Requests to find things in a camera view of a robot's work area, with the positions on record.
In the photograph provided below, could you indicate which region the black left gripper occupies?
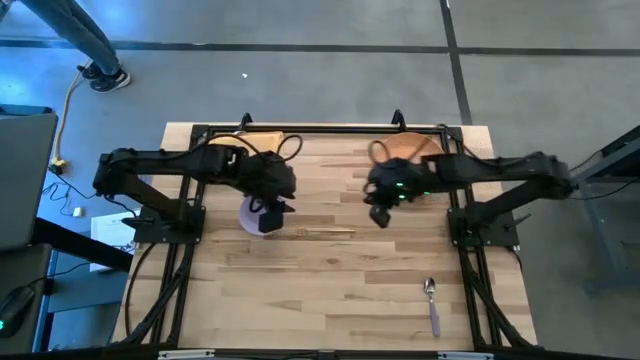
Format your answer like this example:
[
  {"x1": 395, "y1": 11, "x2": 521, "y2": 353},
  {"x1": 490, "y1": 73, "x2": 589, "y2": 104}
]
[{"x1": 238, "y1": 151, "x2": 297, "y2": 214}]

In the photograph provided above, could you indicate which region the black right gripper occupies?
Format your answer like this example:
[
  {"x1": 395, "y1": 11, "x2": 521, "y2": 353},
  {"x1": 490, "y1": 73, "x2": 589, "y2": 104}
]
[{"x1": 362, "y1": 156, "x2": 437, "y2": 207}]

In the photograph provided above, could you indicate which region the periwinkle round plate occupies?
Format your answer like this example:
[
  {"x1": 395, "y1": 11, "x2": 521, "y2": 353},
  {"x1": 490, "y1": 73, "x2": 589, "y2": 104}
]
[{"x1": 238, "y1": 194, "x2": 281, "y2": 237}]

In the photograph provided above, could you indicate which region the steel spoon with lavender handle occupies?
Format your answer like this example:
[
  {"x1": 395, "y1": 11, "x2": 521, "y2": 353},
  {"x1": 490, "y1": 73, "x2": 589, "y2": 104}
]
[{"x1": 423, "y1": 276, "x2": 442, "y2": 338}]

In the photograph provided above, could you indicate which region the wooden plate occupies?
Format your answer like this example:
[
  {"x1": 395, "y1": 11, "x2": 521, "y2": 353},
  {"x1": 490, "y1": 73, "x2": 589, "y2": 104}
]
[{"x1": 370, "y1": 131, "x2": 446, "y2": 166}]

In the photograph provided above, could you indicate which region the white paper sheet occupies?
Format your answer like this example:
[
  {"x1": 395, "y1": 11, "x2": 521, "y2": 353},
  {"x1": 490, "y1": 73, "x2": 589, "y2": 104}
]
[{"x1": 89, "y1": 208, "x2": 140, "y2": 274}]

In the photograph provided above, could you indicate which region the black desk beam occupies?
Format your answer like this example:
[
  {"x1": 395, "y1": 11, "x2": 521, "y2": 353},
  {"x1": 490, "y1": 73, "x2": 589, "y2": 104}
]
[{"x1": 30, "y1": 216, "x2": 135, "y2": 273}]

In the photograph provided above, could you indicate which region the person's dark shoe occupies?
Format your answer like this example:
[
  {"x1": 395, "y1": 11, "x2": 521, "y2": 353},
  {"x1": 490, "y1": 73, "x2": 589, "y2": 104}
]
[
  {"x1": 76, "y1": 62, "x2": 104, "y2": 81},
  {"x1": 89, "y1": 69, "x2": 132, "y2": 95}
]

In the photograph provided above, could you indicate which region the grey metal cart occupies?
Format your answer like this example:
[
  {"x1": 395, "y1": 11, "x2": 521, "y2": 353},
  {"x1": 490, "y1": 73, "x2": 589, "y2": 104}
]
[{"x1": 573, "y1": 123, "x2": 640, "y2": 294}]

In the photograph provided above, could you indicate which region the grey laptop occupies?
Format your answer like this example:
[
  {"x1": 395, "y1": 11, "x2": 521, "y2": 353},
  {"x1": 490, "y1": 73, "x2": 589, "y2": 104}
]
[{"x1": 0, "y1": 103, "x2": 60, "y2": 252}]

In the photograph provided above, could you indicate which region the person's leg and shoe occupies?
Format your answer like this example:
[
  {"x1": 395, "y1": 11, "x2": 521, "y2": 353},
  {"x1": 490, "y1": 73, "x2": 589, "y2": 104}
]
[{"x1": 18, "y1": 0, "x2": 124, "y2": 76}]

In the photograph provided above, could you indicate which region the black computer mouse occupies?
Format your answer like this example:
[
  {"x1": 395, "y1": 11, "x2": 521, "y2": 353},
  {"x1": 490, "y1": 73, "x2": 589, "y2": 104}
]
[{"x1": 0, "y1": 284, "x2": 37, "y2": 339}]

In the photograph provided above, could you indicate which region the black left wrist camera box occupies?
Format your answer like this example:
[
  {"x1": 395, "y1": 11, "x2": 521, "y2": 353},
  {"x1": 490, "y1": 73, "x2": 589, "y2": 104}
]
[{"x1": 257, "y1": 201, "x2": 287, "y2": 235}]

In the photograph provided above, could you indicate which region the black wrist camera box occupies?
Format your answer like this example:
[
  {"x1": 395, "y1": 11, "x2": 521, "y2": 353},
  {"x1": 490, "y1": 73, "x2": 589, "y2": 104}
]
[
  {"x1": 368, "y1": 204, "x2": 393, "y2": 230},
  {"x1": 257, "y1": 201, "x2": 287, "y2": 235}
]

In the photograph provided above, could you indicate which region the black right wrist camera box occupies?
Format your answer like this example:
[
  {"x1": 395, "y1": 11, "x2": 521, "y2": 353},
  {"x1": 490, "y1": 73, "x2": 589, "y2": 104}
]
[{"x1": 368, "y1": 204, "x2": 393, "y2": 230}]

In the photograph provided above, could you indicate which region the black right arm cable loop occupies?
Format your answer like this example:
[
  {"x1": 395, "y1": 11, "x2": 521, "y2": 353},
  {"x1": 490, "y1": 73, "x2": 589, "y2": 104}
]
[{"x1": 367, "y1": 138, "x2": 396, "y2": 165}]

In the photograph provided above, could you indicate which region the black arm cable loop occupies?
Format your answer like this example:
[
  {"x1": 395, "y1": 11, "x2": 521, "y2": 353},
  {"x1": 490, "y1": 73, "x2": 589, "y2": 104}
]
[
  {"x1": 367, "y1": 138, "x2": 396, "y2": 165},
  {"x1": 276, "y1": 133, "x2": 305, "y2": 163}
]

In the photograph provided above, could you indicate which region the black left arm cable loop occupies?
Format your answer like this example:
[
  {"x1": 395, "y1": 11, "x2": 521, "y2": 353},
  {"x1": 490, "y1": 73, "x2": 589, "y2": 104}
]
[{"x1": 276, "y1": 133, "x2": 305, "y2": 163}]

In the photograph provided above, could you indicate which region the black aluminium table frame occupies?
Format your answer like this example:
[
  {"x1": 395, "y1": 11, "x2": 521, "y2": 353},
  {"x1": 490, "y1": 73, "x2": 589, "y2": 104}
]
[{"x1": 110, "y1": 122, "x2": 540, "y2": 351}]

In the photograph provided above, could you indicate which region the black rail with silver brackets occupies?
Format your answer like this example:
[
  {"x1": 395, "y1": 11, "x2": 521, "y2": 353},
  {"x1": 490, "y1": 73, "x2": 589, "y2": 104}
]
[{"x1": 0, "y1": 343, "x2": 640, "y2": 360}]

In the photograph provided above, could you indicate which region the black floor cable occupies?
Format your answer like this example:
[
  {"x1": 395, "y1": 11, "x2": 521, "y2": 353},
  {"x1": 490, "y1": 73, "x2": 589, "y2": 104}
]
[{"x1": 41, "y1": 165, "x2": 132, "y2": 219}]

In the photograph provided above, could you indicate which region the black cable to cart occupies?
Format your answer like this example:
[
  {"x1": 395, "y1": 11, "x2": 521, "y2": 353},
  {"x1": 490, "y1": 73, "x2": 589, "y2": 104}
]
[{"x1": 567, "y1": 149, "x2": 640, "y2": 202}]

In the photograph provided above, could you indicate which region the yellow floor cable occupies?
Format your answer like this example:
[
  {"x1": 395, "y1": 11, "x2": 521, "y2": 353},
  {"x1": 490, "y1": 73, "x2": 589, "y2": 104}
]
[{"x1": 51, "y1": 58, "x2": 94, "y2": 170}]

